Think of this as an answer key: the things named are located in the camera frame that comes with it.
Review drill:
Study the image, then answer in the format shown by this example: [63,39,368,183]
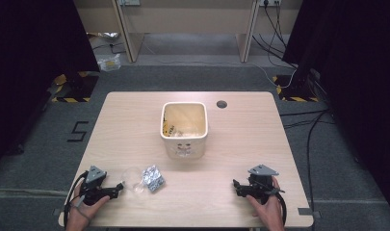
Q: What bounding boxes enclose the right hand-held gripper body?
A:
[244,164,285,206]

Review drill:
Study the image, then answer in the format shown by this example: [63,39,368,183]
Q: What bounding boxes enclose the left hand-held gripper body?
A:
[78,165,119,207]

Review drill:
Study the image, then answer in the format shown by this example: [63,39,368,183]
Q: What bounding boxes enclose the clear plastic wrapper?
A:
[120,167,146,194]

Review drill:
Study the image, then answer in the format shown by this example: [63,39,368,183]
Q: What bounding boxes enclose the silver foil wrapper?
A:
[141,165,167,193]

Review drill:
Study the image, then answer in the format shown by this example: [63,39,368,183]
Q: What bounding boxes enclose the white square trash bin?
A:
[160,101,209,160]

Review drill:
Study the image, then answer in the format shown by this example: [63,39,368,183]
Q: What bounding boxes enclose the person's left hand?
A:
[66,182,111,229]

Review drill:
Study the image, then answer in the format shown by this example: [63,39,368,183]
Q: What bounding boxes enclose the person's right hand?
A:
[246,176,285,229]

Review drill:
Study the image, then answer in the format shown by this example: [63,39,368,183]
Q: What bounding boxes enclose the clear plastic bag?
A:
[97,53,122,72]

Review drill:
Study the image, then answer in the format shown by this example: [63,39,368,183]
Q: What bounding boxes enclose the black curtain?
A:
[281,0,390,219]
[0,0,101,172]

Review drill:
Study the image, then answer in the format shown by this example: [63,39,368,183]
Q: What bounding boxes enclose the beige wooden desk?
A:
[111,0,262,64]

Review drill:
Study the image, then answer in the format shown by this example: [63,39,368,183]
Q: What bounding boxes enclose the crumpled silver foil sheet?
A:
[87,31,120,44]

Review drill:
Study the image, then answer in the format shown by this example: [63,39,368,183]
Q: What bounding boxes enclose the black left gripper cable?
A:
[63,170,89,229]

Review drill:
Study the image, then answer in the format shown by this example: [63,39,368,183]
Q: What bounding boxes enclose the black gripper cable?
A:
[63,170,89,229]
[276,191,289,226]

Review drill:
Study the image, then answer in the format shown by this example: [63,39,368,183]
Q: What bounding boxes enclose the grey wrist strap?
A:
[69,193,92,223]

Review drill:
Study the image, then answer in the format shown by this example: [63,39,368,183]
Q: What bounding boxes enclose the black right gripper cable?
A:
[276,191,289,226]

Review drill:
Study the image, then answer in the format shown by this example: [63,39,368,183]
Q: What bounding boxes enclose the black floor cables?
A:
[278,108,337,210]

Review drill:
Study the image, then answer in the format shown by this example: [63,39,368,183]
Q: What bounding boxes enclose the yellow black striped base plate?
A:
[272,74,321,103]
[51,71,99,104]

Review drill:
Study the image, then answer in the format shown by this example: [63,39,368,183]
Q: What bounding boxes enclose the black wall socket cables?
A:
[251,2,297,69]

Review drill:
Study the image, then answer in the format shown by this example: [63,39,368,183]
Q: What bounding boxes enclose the wall power socket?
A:
[259,0,283,8]

